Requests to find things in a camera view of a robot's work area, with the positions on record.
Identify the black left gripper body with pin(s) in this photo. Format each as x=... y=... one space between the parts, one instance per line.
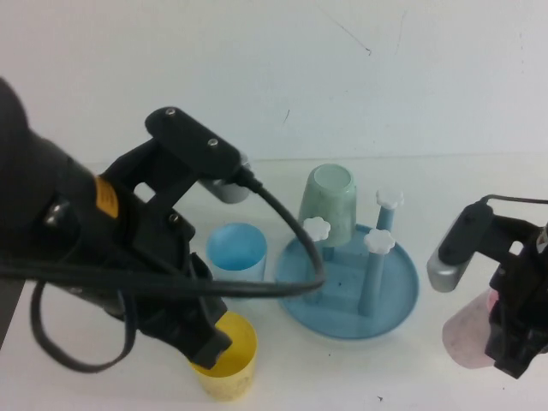
x=141 y=257

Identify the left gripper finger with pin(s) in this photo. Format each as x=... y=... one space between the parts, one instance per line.
x=210 y=351

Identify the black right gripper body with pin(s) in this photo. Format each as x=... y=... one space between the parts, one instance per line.
x=526 y=291

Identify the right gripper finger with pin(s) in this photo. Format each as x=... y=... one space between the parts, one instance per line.
x=520 y=355
x=498 y=334

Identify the pink speckled cup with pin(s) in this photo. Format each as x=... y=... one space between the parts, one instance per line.
x=466 y=334

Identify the yellow cup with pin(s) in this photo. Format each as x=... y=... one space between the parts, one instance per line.
x=240 y=368

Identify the blue speckled cup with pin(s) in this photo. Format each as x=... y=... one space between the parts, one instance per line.
x=235 y=252

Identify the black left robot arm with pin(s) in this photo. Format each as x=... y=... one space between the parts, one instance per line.
x=30 y=171

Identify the blue cup stand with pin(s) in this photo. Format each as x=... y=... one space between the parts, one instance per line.
x=385 y=308

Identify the green speckled cup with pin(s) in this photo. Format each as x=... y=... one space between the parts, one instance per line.
x=327 y=205

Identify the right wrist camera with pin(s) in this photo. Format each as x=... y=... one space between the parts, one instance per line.
x=458 y=248

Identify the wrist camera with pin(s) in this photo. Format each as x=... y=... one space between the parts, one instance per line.
x=458 y=248
x=192 y=141

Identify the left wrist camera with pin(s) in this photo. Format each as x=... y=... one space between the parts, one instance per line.
x=192 y=141

